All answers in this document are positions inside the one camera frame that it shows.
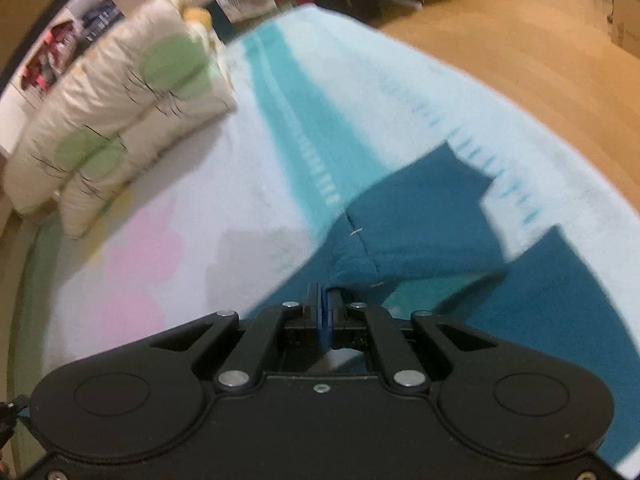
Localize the teal pants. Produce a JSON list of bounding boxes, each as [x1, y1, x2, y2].
[[252, 145, 639, 479]]

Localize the lower leaf print pillow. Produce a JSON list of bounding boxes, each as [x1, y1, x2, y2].
[[58, 40, 236, 237]]

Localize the leaf print pillow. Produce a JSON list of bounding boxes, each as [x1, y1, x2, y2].
[[3, 0, 210, 214], [58, 40, 236, 237]]

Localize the floral bed sheet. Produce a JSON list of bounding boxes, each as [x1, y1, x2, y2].
[[19, 1, 640, 476]]

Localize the upper leaf print pillow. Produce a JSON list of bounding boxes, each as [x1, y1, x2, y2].
[[3, 0, 210, 214]]

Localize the cardboard box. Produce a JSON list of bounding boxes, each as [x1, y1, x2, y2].
[[611, 0, 640, 58]]

